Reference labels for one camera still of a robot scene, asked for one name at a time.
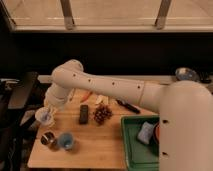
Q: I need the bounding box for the light blue towel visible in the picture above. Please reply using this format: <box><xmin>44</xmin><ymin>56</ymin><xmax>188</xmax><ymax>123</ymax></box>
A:
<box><xmin>40</xmin><ymin>113</ymin><xmax>51</xmax><ymax>122</ymax></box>

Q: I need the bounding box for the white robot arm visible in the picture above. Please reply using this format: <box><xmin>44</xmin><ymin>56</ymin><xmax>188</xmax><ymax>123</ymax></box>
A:
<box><xmin>45</xmin><ymin>60</ymin><xmax>213</xmax><ymax>171</ymax></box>

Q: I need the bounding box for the white paper cup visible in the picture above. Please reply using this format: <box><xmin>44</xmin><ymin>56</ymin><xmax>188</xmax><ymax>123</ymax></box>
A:
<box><xmin>35</xmin><ymin>107</ymin><xmax>54</xmax><ymax>126</ymax></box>

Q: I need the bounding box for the blue cup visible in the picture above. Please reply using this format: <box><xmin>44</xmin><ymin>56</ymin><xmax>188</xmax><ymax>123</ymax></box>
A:
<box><xmin>58</xmin><ymin>133</ymin><xmax>74</xmax><ymax>150</ymax></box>

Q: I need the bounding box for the silver metal can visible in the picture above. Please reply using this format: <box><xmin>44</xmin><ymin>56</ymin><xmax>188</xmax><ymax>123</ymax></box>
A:
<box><xmin>40</xmin><ymin>132</ymin><xmax>56</xmax><ymax>149</ymax></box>

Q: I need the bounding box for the silver fork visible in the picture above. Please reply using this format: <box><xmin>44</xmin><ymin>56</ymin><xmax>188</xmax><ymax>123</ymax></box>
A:
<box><xmin>69</xmin><ymin>89</ymin><xmax>75</xmax><ymax>101</ymax></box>

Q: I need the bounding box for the black remote control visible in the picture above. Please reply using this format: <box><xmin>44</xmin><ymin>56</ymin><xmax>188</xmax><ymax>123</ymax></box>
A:
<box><xmin>79</xmin><ymin>105</ymin><xmax>89</xmax><ymax>124</ymax></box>

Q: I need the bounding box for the black chair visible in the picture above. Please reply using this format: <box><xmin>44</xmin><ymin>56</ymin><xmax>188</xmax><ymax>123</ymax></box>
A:
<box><xmin>0</xmin><ymin>72</ymin><xmax>38</xmax><ymax>171</ymax></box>

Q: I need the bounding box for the orange carrot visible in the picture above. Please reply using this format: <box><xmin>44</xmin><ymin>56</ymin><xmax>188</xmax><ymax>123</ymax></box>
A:
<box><xmin>80</xmin><ymin>91</ymin><xmax>92</xmax><ymax>103</ymax></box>

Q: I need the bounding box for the bunch of dark grapes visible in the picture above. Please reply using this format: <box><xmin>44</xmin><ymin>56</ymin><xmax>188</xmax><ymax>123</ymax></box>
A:
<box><xmin>93</xmin><ymin>104</ymin><xmax>113</xmax><ymax>125</ymax></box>

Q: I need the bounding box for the yellow banana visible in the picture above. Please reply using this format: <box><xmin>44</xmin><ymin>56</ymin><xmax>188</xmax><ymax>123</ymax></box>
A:
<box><xmin>95</xmin><ymin>95</ymin><xmax>109</xmax><ymax>105</ymax></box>

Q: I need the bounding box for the blue sponge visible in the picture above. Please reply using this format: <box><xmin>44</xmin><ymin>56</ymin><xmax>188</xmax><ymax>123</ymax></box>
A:
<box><xmin>137</xmin><ymin>122</ymin><xmax>154</xmax><ymax>145</ymax></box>

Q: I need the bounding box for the green plastic tray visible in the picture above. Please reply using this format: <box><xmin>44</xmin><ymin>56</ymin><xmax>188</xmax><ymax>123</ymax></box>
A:
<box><xmin>121</xmin><ymin>115</ymin><xmax>159</xmax><ymax>171</ymax></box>

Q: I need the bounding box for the orange bowl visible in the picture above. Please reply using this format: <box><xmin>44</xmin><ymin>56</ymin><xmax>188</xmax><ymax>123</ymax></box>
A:
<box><xmin>153</xmin><ymin>123</ymin><xmax>160</xmax><ymax>144</ymax></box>

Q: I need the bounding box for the grey plate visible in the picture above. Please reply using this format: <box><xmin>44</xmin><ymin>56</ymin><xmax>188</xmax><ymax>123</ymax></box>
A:
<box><xmin>175</xmin><ymin>67</ymin><xmax>199</xmax><ymax>82</ymax></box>

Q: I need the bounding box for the black handled peeler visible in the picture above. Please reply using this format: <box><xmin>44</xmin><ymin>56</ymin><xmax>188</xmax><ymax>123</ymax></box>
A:
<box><xmin>116</xmin><ymin>99</ymin><xmax>140</xmax><ymax>114</ymax></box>

